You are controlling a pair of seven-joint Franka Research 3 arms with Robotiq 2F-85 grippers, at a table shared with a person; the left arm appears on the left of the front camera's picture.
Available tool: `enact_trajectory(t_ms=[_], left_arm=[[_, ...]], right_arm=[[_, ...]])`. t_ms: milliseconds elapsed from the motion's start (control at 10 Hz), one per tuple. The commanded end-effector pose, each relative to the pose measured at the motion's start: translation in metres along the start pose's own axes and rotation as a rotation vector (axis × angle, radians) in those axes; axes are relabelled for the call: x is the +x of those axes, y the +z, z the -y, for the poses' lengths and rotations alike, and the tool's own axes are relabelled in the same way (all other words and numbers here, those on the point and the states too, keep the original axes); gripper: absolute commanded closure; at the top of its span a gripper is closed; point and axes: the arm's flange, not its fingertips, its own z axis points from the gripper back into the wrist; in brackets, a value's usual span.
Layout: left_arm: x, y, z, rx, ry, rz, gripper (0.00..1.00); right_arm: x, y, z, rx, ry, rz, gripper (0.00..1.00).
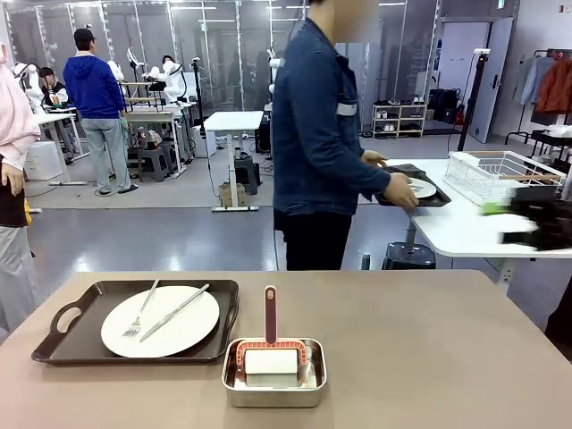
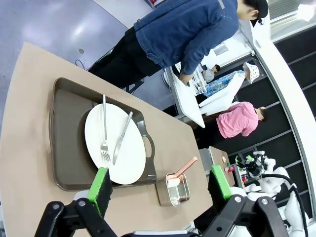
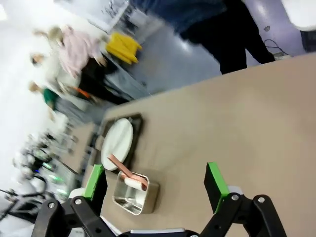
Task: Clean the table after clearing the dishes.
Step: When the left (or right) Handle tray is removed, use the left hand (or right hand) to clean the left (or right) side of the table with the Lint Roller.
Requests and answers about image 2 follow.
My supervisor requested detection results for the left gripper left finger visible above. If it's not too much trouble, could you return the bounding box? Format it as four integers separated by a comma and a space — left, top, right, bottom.
37, 167, 118, 237

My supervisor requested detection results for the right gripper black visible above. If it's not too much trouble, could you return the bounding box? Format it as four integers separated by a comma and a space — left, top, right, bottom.
245, 154, 263, 178

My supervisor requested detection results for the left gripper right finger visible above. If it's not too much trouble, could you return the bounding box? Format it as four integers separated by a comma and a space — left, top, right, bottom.
202, 164, 289, 237

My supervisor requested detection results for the white round dinner plate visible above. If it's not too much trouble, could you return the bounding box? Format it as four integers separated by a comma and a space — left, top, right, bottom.
84, 103, 146, 185

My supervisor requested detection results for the silver table knife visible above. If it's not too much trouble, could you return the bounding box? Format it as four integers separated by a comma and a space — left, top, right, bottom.
112, 111, 133, 165

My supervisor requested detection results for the dark brown serving tray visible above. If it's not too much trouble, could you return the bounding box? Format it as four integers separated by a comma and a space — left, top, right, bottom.
48, 77, 158, 191

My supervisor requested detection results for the silver fork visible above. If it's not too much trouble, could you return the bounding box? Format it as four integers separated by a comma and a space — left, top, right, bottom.
100, 94, 111, 162

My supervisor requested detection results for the person's right forearm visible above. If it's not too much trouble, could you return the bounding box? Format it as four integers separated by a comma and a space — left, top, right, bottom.
179, 37, 218, 76

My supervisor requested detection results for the person's right hand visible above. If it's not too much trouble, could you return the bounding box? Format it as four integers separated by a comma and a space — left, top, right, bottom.
179, 73, 193, 87

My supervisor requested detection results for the shelf with colourful items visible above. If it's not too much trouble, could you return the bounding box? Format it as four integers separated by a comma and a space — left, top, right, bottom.
234, 155, 247, 185

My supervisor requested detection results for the brown background table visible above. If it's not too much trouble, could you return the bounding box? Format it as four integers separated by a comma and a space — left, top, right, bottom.
208, 146, 235, 188

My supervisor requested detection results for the person in pink top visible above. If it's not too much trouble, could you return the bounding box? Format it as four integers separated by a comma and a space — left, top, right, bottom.
216, 101, 268, 139

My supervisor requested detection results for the rectangular steel container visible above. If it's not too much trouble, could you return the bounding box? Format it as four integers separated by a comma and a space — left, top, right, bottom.
156, 173, 191, 207

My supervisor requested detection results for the mannequin in white coat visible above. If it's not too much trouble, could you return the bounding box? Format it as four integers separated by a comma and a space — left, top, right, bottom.
198, 62, 260, 116

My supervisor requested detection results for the blue floral shirt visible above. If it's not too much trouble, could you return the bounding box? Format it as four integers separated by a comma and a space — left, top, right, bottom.
203, 73, 237, 97

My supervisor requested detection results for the white side table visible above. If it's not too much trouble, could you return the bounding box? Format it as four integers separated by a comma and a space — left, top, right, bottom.
170, 66, 206, 128

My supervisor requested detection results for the white patterned bucket hat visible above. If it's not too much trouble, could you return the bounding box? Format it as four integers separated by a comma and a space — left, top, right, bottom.
243, 62, 260, 84

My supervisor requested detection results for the seated person in background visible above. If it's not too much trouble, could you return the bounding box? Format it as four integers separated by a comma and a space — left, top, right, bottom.
202, 64, 222, 83

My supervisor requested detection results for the person in denim jacket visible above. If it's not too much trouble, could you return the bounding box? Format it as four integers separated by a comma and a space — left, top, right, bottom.
88, 0, 269, 89

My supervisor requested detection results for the bright studio light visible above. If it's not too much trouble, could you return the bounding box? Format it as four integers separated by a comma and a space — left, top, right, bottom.
297, 2, 316, 22

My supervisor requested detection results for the pink-handled spoon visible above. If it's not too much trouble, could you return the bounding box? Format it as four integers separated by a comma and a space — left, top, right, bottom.
166, 157, 198, 188

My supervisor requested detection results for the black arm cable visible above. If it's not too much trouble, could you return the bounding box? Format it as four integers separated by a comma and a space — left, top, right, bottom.
261, 172, 307, 223

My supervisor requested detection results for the white wire dish rack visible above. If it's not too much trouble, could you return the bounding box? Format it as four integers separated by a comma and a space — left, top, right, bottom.
192, 70, 207, 96

